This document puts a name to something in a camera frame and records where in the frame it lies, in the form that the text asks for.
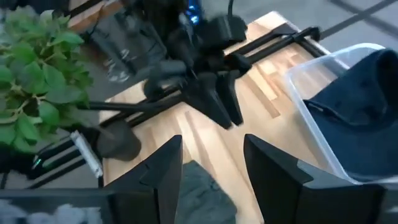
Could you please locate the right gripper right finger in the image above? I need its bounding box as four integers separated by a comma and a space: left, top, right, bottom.
243, 133, 386, 224

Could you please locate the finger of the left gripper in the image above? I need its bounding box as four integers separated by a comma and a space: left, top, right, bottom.
216, 70, 246, 127
185, 72, 234, 131

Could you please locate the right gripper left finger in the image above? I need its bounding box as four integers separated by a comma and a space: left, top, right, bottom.
104, 134, 184, 224

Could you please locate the dark blue baseball cap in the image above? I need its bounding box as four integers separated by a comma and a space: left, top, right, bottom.
303, 48, 398, 184

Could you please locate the olive green baseball cap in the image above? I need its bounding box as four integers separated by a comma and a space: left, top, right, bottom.
175, 160, 239, 224

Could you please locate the clear plastic bin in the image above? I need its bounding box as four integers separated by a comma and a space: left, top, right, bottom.
284, 42, 398, 186

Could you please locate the green leafy plant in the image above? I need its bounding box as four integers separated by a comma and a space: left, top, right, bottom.
0, 6, 94, 155

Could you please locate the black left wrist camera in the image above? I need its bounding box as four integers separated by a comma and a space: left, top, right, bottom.
198, 14, 249, 44

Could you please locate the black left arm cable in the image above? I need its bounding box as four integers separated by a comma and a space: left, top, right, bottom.
226, 0, 236, 18

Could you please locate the black aluminium table frame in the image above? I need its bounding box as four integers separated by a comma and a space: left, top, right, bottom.
77, 26, 323, 128

